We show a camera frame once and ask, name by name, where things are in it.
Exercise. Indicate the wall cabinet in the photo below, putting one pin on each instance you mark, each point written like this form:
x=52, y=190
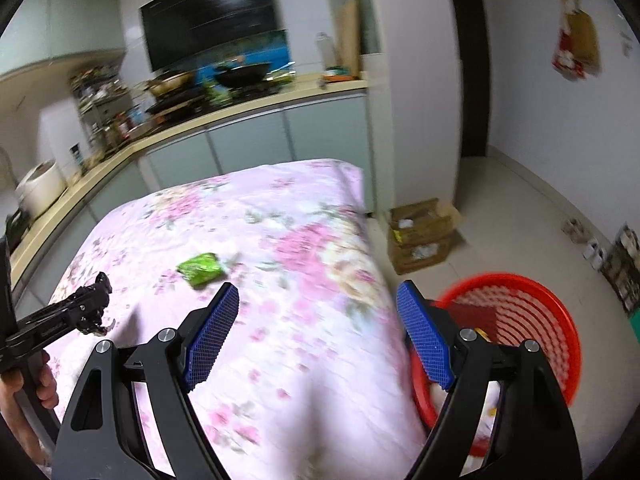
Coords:
x=55, y=25

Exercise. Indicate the black gas stove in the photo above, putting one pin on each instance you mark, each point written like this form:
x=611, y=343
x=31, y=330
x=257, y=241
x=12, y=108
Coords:
x=260, y=90

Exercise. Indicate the kitchen counter with cabinets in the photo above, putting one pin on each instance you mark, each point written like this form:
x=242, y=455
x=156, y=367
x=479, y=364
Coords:
x=250, y=140

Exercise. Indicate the wooden cutting board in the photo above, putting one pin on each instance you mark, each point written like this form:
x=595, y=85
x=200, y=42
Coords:
x=348, y=40

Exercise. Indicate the green snack wrapper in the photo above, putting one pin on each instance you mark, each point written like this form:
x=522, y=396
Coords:
x=201, y=270

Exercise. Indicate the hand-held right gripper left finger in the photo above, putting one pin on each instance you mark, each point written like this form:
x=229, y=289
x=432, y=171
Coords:
x=212, y=340

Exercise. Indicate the metal spice rack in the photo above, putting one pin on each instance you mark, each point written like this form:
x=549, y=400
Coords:
x=100, y=110

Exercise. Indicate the black wok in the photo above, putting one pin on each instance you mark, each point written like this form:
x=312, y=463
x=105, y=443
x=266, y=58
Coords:
x=242, y=74

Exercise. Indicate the frosted glass door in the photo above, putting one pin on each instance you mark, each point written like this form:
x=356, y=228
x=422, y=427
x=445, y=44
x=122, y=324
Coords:
x=350, y=5

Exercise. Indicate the black range hood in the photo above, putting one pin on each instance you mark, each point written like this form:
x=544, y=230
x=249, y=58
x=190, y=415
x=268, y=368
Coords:
x=210, y=15

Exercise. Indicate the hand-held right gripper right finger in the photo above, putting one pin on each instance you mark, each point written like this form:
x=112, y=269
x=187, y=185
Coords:
x=425, y=340

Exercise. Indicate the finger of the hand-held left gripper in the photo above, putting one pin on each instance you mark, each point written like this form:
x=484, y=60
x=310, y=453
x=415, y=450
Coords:
x=82, y=295
x=95, y=322

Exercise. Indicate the dark patterned box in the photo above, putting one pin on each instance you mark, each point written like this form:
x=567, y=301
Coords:
x=622, y=270

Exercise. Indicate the brown hanging bag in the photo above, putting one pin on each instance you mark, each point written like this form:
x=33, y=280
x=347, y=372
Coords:
x=585, y=42

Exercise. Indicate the red hanging bag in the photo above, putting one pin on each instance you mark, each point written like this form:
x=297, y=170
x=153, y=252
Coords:
x=565, y=57

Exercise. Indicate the black induction cooker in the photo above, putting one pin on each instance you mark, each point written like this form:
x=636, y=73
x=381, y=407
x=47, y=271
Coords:
x=177, y=105

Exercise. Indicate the pink floral blanket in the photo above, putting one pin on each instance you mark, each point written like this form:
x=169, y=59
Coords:
x=225, y=210

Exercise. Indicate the frying pan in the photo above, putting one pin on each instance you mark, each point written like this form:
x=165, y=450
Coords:
x=170, y=85

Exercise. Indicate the red plastic basket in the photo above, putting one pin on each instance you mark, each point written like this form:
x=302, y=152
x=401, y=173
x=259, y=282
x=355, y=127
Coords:
x=525, y=310

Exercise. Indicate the person's left hand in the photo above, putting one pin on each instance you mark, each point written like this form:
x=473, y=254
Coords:
x=47, y=385

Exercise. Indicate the white rice cooker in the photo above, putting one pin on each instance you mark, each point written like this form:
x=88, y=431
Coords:
x=40, y=190

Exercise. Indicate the small white jars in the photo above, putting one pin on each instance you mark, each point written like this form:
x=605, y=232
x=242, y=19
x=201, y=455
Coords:
x=587, y=245

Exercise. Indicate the cardboard box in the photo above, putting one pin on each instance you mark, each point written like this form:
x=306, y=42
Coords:
x=422, y=240

